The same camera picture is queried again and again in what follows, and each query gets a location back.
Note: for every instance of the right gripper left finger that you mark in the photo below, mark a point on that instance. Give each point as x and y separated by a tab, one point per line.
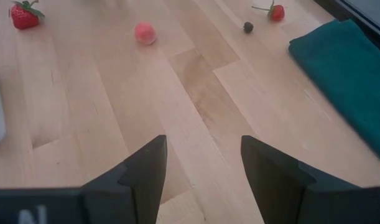
130	193

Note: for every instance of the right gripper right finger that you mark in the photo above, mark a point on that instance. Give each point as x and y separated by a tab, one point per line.
280	193

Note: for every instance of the green cloth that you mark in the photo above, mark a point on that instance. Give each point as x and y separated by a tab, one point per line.
348	81

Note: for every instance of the small strawberry with stem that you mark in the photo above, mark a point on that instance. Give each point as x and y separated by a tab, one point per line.
277	13

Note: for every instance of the small dark blueberry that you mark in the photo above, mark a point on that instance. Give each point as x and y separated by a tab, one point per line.
248	27

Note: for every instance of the pink ball fruit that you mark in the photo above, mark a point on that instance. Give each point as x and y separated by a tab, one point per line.
145	33

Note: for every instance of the large red strawberry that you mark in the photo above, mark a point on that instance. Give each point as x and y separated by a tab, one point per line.
23	18

